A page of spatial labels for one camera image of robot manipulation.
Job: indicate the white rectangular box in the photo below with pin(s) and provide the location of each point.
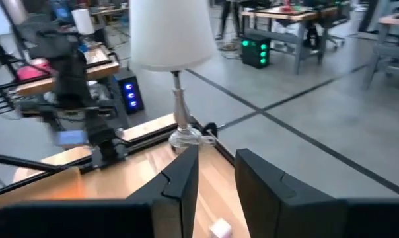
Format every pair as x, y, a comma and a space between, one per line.
221, 229

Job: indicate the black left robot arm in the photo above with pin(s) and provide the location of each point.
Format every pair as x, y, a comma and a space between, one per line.
70, 76

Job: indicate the blue rectangular box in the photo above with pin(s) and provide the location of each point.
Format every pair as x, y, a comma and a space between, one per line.
70, 137

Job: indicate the computer monitor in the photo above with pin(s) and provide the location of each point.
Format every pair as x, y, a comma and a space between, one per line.
62, 13

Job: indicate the pink object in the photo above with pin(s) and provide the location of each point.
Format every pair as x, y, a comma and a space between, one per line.
34, 70

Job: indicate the black computer tower green lights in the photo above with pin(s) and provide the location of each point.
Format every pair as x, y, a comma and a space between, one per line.
252, 59

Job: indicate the wooden table with black frame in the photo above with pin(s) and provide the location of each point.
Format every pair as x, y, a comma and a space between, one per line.
100, 69

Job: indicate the silver table lamp white shade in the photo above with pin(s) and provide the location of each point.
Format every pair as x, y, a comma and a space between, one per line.
173, 33

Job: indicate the wooden table grey legs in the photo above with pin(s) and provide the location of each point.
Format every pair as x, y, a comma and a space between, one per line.
387, 49
285, 15

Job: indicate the black office chair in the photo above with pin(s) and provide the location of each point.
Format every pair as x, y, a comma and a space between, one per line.
331, 23

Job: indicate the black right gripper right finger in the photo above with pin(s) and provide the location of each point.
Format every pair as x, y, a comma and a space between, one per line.
269, 205

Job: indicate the white cylinder roll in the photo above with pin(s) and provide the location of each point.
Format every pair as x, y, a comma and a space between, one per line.
83, 20

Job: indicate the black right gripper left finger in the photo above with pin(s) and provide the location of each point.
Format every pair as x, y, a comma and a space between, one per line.
176, 185

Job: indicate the black table clamp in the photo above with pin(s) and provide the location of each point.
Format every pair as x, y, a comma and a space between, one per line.
212, 127

